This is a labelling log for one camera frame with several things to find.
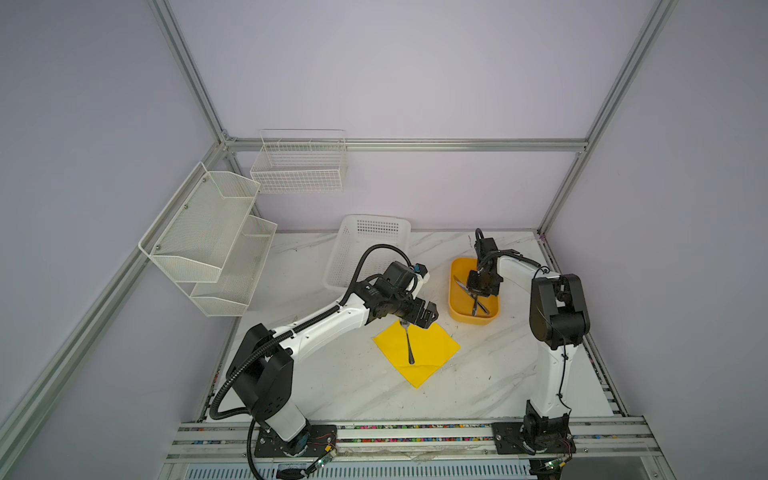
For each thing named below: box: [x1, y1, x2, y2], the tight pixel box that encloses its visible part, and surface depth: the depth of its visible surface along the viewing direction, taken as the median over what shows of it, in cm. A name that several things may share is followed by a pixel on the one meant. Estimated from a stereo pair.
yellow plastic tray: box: [448, 257, 500, 326], surface depth 100 cm
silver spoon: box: [400, 320, 415, 365], surface depth 90 cm
